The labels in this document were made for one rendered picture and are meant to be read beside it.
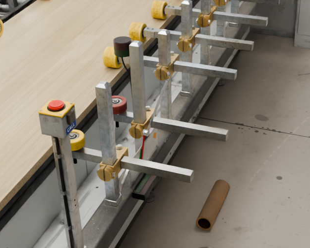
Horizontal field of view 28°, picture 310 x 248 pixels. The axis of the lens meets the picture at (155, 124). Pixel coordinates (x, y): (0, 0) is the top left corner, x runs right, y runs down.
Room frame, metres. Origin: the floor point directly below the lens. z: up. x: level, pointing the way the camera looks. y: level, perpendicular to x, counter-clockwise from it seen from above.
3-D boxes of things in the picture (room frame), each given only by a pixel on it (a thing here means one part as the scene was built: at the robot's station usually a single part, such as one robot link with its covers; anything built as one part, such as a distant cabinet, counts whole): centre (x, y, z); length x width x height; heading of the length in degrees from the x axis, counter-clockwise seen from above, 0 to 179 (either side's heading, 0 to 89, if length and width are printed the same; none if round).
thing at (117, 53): (1.84, 0.10, 1.14); 0.06 x 0.06 x 0.02
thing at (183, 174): (1.61, 0.09, 0.84); 0.43 x 0.03 x 0.04; 67
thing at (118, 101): (1.90, 0.14, 0.85); 0.08 x 0.08 x 0.11
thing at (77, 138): (1.69, 0.27, 0.85); 0.08 x 0.08 x 0.11
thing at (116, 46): (1.84, 0.10, 1.16); 0.06 x 0.06 x 0.02
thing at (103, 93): (1.59, 0.15, 0.91); 0.04 x 0.04 x 0.48; 67
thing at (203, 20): (2.53, -0.25, 0.95); 0.14 x 0.06 x 0.05; 157
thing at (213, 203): (2.33, -0.27, 0.04); 0.30 x 0.08 x 0.08; 157
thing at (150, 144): (1.78, 0.04, 0.75); 0.26 x 0.01 x 0.10; 157
